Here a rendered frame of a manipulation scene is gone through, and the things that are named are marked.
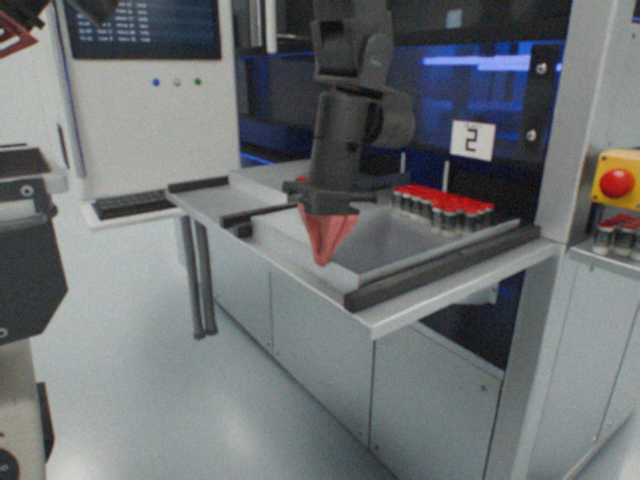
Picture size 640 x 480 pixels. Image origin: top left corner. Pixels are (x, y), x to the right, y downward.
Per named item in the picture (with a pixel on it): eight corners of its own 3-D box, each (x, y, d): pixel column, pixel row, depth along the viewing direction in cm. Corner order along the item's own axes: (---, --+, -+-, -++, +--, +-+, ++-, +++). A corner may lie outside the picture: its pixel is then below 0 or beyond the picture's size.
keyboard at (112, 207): (232, 185, 132) (231, 177, 131) (252, 195, 121) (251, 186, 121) (91, 207, 111) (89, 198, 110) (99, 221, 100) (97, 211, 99)
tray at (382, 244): (399, 202, 89) (400, 185, 87) (516, 239, 69) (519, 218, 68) (252, 237, 70) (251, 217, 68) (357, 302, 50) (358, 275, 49)
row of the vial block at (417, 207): (397, 210, 83) (398, 187, 81) (477, 237, 69) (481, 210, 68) (389, 212, 81) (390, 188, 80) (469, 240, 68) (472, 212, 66)
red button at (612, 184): (604, 192, 60) (611, 164, 59) (635, 198, 57) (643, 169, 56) (593, 196, 58) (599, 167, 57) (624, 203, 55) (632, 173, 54)
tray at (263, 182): (340, 167, 121) (341, 155, 120) (409, 186, 101) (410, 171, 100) (229, 185, 102) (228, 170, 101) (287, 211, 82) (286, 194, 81)
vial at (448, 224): (446, 232, 71) (449, 206, 70) (457, 236, 70) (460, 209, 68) (437, 235, 70) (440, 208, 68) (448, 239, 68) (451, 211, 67)
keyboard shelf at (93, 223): (224, 184, 144) (224, 176, 143) (263, 204, 122) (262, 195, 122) (77, 207, 120) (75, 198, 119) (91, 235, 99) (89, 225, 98)
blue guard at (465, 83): (163, 102, 214) (159, 63, 207) (543, 164, 67) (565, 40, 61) (162, 102, 213) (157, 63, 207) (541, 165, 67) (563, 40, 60)
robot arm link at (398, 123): (317, 31, 49) (370, 29, 43) (385, 52, 56) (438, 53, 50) (301, 135, 52) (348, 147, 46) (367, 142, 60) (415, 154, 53)
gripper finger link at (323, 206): (351, 273, 53) (364, 198, 50) (304, 279, 48) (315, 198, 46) (318, 255, 58) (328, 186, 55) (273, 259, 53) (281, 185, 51)
